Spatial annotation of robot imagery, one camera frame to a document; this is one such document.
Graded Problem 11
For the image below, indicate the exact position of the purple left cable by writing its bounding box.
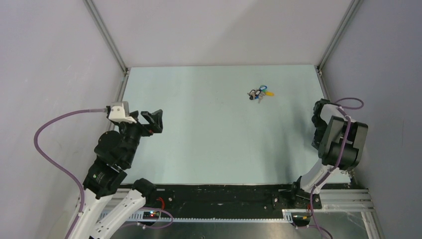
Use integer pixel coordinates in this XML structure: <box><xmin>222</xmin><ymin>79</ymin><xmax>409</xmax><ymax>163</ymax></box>
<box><xmin>34</xmin><ymin>108</ymin><xmax>109</xmax><ymax>239</ymax></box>

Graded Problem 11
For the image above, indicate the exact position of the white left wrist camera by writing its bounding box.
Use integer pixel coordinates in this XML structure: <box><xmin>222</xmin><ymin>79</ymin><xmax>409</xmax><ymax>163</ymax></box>
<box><xmin>106</xmin><ymin>101</ymin><xmax>137</xmax><ymax>123</ymax></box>

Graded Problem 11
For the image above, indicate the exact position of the bunch of coloured keys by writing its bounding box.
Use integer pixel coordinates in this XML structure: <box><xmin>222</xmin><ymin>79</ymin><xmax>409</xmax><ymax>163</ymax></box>
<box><xmin>247</xmin><ymin>85</ymin><xmax>275</xmax><ymax>103</ymax></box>

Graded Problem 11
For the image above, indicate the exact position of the left aluminium frame post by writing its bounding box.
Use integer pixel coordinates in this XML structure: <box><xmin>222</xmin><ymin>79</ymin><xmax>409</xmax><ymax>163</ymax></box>
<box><xmin>82</xmin><ymin>0</ymin><xmax>130</xmax><ymax>77</ymax></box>

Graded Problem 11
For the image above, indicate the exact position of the aluminium frame post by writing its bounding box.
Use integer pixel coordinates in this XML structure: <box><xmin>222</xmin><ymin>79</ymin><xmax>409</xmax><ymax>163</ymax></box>
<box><xmin>316</xmin><ymin>0</ymin><xmax>363</xmax><ymax>76</ymax></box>
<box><xmin>82</xmin><ymin>0</ymin><xmax>130</xmax><ymax>77</ymax></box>

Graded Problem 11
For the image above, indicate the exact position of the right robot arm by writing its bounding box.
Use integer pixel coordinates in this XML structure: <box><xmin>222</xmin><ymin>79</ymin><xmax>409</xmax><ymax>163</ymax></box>
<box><xmin>272</xmin><ymin>99</ymin><xmax>369</xmax><ymax>209</ymax></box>

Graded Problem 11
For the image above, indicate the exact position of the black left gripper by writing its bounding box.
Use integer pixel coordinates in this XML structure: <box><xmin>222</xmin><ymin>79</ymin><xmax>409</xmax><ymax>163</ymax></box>
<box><xmin>116</xmin><ymin>109</ymin><xmax>163</xmax><ymax>165</ymax></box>

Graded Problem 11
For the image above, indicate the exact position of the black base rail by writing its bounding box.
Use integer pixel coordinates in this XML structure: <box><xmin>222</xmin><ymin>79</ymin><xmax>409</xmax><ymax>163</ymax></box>
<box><xmin>113</xmin><ymin>184</ymin><xmax>324</xmax><ymax>220</ymax></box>

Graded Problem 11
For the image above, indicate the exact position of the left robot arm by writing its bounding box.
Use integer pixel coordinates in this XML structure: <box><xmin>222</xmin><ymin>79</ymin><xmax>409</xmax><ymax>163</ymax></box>
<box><xmin>65</xmin><ymin>106</ymin><xmax>163</xmax><ymax>239</ymax></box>

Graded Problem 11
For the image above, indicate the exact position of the white slotted cable duct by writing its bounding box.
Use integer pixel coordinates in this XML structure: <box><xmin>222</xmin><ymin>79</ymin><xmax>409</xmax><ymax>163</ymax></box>
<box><xmin>99</xmin><ymin>209</ymin><xmax>313</xmax><ymax>224</ymax></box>

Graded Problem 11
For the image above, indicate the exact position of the right aluminium frame post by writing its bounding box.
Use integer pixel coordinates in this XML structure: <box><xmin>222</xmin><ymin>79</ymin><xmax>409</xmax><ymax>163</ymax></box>
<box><xmin>316</xmin><ymin>0</ymin><xmax>363</xmax><ymax>76</ymax></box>

